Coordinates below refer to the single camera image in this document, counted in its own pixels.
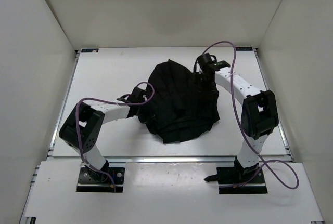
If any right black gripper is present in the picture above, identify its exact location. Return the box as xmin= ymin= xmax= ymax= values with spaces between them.
xmin=194 ymin=72 xmax=216 ymax=97

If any black skirt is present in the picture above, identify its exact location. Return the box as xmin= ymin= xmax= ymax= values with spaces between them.
xmin=145 ymin=60 xmax=220 ymax=143

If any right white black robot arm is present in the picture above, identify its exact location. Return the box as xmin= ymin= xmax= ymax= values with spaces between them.
xmin=194 ymin=61 xmax=279 ymax=183

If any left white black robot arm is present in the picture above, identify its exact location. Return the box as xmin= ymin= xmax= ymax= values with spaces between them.
xmin=59 ymin=101 xmax=148 ymax=181

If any right corner label sticker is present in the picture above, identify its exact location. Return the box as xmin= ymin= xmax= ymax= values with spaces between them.
xmin=236 ymin=47 xmax=253 ymax=51

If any corner label sticker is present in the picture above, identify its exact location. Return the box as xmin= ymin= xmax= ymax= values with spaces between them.
xmin=81 ymin=48 xmax=99 ymax=53
xmin=236 ymin=47 xmax=253 ymax=51

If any left corner label sticker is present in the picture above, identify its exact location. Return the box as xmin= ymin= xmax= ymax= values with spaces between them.
xmin=81 ymin=48 xmax=99 ymax=53

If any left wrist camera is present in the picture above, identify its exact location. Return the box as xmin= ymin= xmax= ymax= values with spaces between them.
xmin=117 ymin=87 xmax=147 ymax=105

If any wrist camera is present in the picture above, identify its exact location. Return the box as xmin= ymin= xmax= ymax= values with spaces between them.
xmin=193 ymin=53 xmax=231 ymax=73
xmin=117 ymin=87 xmax=147 ymax=105

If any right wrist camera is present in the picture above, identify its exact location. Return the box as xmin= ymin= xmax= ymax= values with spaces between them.
xmin=193 ymin=53 xmax=231 ymax=73

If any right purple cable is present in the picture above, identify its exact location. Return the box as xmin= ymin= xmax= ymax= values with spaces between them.
xmin=201 ymin=41 xmax=300 ymax=190

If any purple cable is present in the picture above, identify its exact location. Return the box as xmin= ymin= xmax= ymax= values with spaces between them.
xmin=201 ymin=41 xmax=300 ymax=190
xmin=75 ymin=82 xmax=156 ymax=190

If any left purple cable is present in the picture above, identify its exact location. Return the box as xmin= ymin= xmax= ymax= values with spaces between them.
xmin=75 ymin=82 xmax=156 ymax=190

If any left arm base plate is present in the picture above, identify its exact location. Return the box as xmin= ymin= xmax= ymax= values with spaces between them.
xmin=76 ymin=165 xmax=125 ymax=193

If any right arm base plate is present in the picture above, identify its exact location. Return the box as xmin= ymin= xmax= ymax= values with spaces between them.
xmin=204 ymin=167 xmax=268 ymax=195

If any aluminium front rail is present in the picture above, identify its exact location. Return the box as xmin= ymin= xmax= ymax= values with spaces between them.
xmin=46 ymin=155 xmax=292 ymax=163

